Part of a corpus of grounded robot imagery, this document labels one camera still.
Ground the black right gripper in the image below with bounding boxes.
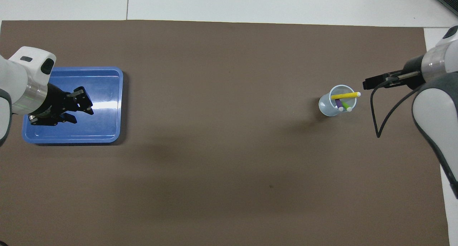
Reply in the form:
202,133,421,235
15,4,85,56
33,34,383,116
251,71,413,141
363,56,426,90

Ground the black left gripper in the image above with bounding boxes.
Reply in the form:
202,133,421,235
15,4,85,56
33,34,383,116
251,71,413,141
29,83,94,126

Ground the yellow pen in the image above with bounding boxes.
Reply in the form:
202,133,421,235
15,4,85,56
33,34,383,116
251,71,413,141
331,92,361,100

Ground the blue plastic tray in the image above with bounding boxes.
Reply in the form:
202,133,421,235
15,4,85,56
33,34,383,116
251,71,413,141
22,67,124,144

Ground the translucent plastic cup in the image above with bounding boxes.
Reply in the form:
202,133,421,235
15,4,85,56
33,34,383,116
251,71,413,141
318,85,357,117

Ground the brown table mat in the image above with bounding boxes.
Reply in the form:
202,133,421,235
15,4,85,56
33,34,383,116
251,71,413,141
0,20,450,246

